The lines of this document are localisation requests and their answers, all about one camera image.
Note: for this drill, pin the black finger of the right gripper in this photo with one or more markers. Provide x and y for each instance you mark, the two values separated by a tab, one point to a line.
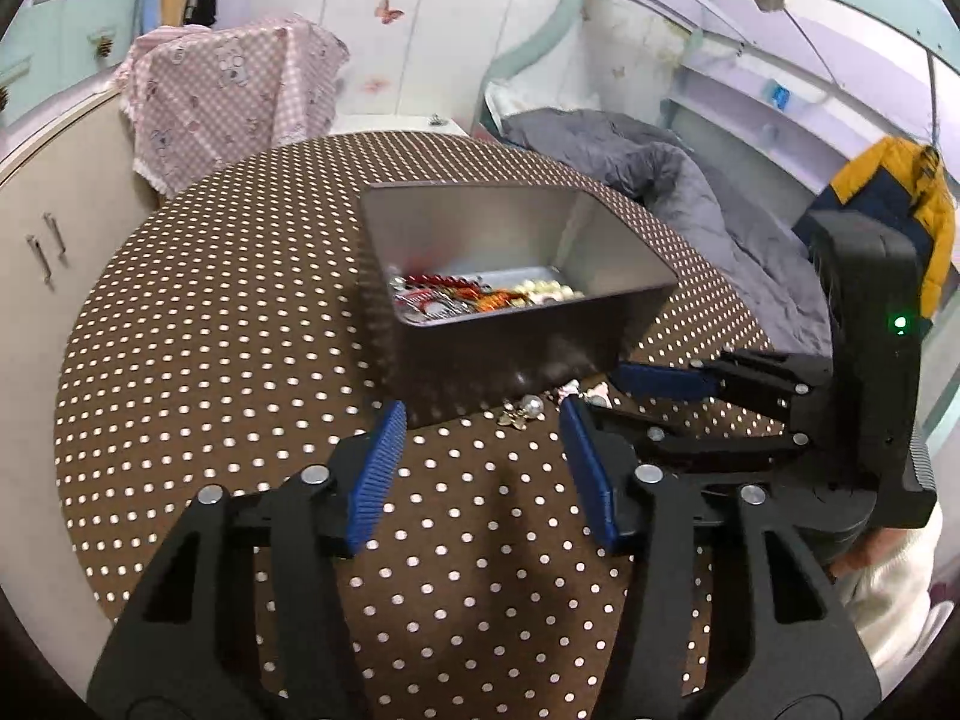
669	446

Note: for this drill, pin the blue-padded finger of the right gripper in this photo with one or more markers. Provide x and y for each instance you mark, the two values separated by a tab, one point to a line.
761	381

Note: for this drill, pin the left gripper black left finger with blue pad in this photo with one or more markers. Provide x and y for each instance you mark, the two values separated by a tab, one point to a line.
238	613

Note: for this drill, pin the gold red charm pendant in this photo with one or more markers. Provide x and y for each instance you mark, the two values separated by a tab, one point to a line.
500	299

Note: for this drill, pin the grey duvet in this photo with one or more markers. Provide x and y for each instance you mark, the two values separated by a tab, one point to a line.
764	261

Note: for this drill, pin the dark metal tin box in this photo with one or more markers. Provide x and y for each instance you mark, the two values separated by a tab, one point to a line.
427	250

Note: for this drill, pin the navy yellow jacket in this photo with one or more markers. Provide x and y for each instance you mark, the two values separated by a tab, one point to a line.
902	184

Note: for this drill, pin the brown polka dot tablecloth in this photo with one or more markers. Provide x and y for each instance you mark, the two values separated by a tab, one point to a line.
223	344

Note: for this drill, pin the white wardrobe butterfly stickers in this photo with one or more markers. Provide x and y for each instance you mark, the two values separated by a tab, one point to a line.
417	57

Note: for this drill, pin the pink bear patterned cloth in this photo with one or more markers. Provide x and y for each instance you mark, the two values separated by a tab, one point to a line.
198	100

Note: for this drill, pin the teal drawer unit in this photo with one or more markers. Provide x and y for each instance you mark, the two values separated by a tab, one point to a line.
54	46

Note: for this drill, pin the lilac wall shelf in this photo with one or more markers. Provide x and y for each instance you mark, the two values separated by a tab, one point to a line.
807	131

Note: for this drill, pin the beige cabinet with handles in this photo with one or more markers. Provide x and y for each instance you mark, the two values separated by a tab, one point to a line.
69	199

